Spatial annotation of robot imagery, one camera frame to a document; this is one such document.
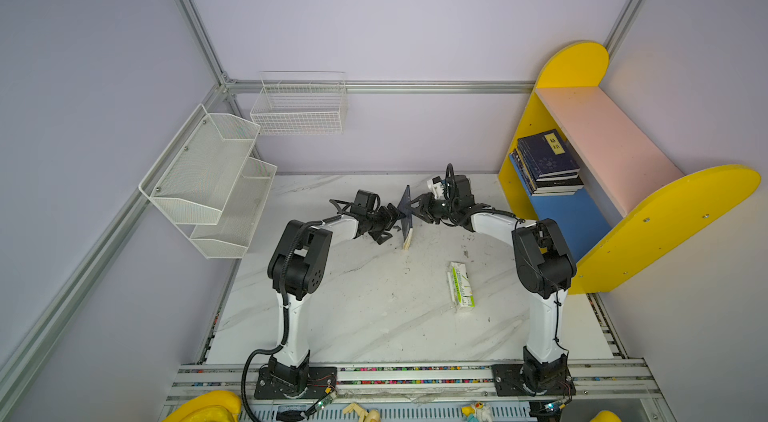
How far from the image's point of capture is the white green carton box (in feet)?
2.80

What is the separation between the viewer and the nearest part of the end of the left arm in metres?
0.83

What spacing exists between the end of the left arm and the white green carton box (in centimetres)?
24
